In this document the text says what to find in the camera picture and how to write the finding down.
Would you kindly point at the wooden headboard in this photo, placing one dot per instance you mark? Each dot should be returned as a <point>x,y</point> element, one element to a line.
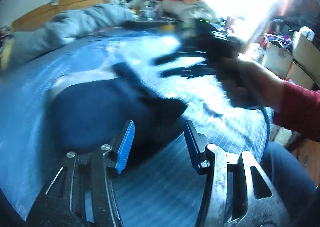
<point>62,4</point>

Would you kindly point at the dark blue garment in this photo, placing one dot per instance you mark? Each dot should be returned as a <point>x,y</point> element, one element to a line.
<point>100,112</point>

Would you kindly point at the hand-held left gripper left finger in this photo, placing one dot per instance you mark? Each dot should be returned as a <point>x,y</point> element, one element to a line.
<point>126,142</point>

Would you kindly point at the white box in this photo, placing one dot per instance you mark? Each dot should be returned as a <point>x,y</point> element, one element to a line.
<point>277,58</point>

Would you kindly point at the person's right forearm red sleeve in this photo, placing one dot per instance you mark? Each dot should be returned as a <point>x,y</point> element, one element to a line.
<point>302,109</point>

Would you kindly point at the cardboard box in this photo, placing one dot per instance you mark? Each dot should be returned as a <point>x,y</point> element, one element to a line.
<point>306,52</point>

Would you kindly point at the person's leg in blue jeans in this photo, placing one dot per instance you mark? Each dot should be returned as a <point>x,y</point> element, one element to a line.
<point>282,167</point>

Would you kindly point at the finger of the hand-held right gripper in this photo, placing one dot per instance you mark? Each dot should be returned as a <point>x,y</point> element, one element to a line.
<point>175,58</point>
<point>182,72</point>

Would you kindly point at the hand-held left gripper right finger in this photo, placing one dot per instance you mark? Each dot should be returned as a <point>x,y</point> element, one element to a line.
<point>193,143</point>

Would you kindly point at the blue checkered star bed sheet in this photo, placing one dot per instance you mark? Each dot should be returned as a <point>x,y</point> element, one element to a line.
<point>37,117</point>

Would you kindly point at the person's right hand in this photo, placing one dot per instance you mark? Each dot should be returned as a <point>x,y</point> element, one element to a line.
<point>250,84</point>

